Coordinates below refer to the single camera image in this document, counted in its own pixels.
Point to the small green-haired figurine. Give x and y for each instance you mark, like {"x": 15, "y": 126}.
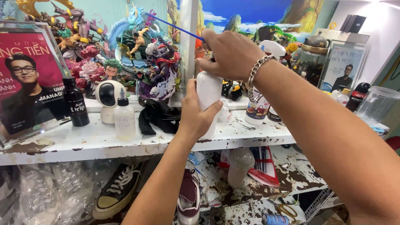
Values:
{"x": 111, "y": 70}

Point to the clear squeeze bottle black cap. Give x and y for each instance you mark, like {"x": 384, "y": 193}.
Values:
{"x": 124, "y": 118}

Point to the black canvas sneaker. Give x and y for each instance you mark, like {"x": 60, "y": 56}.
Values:
{"x": 118, "y": 190}

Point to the white round security camera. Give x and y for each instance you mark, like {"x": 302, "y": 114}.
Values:
{"x": 107, "y": 97}

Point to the gold and purple monster figurine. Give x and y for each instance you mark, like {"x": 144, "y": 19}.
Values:
{"x": 67, "y": 31}

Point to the small black and yellow figurines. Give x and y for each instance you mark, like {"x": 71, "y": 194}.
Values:
{"x": 232, "y": 90}

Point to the black box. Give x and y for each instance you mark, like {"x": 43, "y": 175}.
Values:
{"x": 353, "y": 23}

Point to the blue dragon figurine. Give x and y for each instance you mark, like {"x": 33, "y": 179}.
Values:
{"x": 131, "y": 34}

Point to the small dark lidded jar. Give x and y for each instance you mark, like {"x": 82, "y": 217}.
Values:
{"x": 274, "y": 115}

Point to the white peeling metal shelf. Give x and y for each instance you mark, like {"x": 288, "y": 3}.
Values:
{"x": 93, "y": 140}

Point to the black crumpled cloth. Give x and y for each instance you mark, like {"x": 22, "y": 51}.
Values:
{"x": 157, "y": 117}

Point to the white plastic bottle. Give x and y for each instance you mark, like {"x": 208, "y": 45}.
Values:
{"x": 207, "y": 90}

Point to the clear plastic jar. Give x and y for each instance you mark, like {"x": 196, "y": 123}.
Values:
{"x": 376, "y": 104}

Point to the person's right hand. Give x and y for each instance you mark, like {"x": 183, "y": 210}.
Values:
{"x": 234, "y": 56}

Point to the purple and white warrior figurine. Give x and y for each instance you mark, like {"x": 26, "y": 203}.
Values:
{"x": 161, "y": 72}

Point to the thin blue stick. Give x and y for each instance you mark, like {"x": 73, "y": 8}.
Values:
{"x": 175, "y": 26}

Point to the red and white plastic bag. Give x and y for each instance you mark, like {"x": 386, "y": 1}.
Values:
{"x": 265, "y": 165}

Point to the maroon sneaker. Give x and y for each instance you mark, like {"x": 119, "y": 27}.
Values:
{"x": 189, "y": 200}

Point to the person's left hand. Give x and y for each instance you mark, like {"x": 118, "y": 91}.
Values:
{"x": 190, "y": 122}

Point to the black bottle with red label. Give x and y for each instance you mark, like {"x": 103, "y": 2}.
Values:
{"x": 357, "y": 96}

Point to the blue metal can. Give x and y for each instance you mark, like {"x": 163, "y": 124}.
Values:
{"x": 275, "y": 219}

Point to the glass display case with poster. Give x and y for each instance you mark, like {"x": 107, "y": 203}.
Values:
{"x": 342, "y": 65}

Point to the red poster in acrylic frame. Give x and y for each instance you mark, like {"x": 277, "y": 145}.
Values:
{"x": 28, "y": 81}

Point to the crumpled clear plastic bags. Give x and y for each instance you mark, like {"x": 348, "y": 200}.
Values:
{"x": 53, "y": 190}

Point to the frosted plastic bottle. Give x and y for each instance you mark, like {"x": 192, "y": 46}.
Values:
{"x": 239, "y": 165}

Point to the black dropper bottle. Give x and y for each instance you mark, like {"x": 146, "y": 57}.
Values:
{"x": 76, "y": 103}

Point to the dark teapot ornament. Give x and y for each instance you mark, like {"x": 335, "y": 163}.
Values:
{"x": 315, "y": 42}

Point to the white spray bottle with label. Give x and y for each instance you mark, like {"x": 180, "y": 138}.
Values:
{"x": 257, "y": 109}

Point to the clear bottle with gold cap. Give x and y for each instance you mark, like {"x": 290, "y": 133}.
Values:
{"x": 341, "y": 96}

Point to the yellow sunflower ornament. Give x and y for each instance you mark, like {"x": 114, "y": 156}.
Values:
{"x": 292, "y": 47}

